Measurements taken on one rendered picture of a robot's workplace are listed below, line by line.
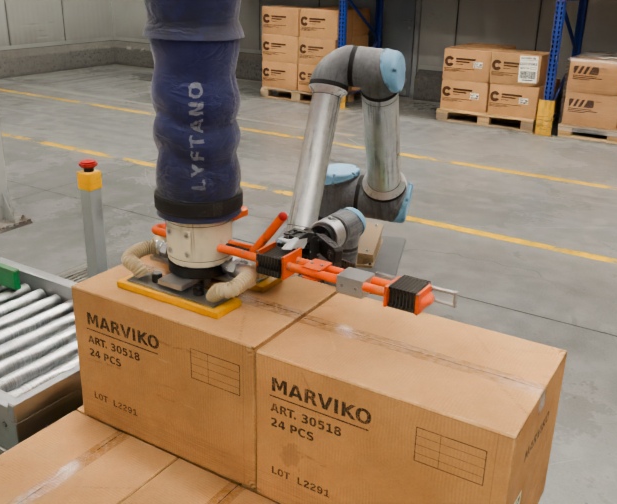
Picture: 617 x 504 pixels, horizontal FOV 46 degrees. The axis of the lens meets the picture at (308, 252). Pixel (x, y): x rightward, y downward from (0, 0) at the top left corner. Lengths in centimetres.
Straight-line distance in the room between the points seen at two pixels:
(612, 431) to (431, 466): 184
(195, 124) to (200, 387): 64
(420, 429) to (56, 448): 103
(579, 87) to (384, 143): 653
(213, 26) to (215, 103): 17
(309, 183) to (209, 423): 72
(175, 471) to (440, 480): 73
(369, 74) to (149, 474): 123
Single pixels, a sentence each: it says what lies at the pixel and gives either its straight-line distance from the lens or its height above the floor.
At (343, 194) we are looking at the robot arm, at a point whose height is 101.
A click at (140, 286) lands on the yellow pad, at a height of 97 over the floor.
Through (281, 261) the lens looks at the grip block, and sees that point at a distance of 176.
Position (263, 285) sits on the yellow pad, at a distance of 194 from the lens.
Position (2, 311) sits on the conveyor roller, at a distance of 297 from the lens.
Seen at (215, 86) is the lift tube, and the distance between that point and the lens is 176.
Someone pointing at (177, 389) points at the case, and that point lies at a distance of 191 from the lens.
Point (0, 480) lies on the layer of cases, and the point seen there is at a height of 54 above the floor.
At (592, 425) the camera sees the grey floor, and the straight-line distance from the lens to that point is 335.
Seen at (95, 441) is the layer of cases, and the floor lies 54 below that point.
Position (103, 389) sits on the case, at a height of 67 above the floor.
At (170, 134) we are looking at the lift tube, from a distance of 179.
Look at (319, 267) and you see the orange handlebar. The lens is 174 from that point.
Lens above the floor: 176
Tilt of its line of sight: 21 degrees down
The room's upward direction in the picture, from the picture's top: 1 degrees clockwise
